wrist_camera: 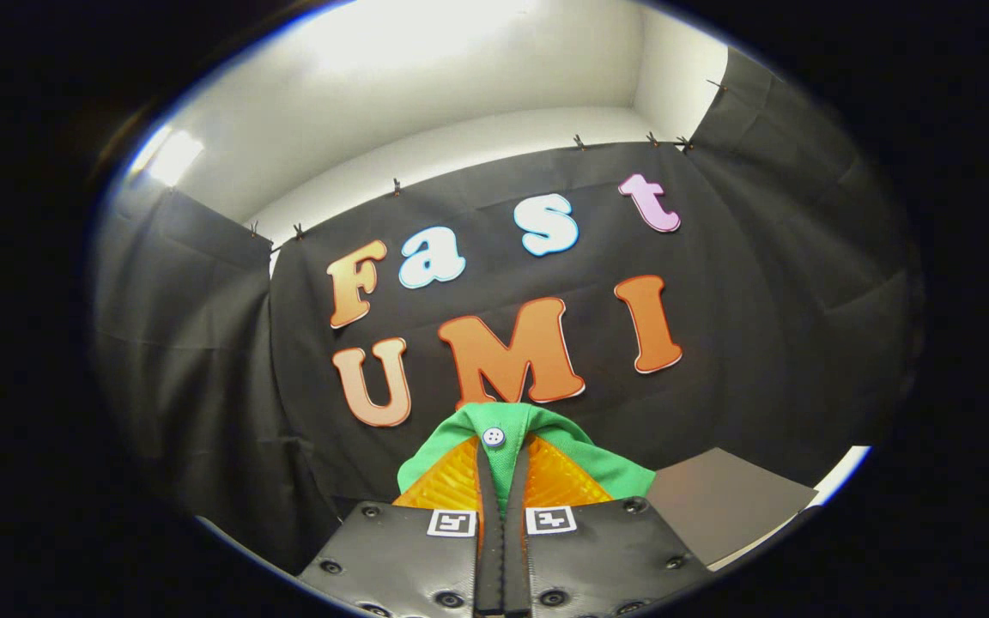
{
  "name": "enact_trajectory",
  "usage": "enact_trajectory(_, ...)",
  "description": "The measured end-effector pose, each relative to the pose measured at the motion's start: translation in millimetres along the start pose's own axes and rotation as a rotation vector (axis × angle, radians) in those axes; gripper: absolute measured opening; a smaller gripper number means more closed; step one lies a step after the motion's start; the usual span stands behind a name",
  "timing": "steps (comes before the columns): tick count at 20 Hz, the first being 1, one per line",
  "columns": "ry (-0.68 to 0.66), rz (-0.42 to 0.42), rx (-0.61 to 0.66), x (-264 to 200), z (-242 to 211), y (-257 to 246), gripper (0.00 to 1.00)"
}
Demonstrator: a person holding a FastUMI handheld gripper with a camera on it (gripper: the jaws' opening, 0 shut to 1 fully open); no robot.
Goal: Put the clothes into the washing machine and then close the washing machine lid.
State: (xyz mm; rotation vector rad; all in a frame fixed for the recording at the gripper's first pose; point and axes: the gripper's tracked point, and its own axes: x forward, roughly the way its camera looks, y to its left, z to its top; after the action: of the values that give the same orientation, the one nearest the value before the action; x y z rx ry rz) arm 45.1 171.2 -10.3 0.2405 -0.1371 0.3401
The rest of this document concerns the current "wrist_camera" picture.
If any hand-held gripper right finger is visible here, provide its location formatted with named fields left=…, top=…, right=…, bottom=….
left=503, top=433, right=713, bottom=618

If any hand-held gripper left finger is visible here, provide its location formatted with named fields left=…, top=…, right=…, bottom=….
left=299, top=434, right=505, bottom=618

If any green polo shirt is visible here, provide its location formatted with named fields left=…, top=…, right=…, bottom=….
left=397, top=402, right=657, bottom=516

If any grey table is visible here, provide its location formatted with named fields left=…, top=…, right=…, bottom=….
left=647, top=446, right=820, bottom=569

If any row of black backdrop clips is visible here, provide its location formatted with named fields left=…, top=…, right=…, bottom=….
left=247, top=77, right=729, bottom=241

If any ceiling light panel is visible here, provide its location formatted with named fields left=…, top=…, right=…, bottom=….
left=147, top=127, right=206, bottom=188

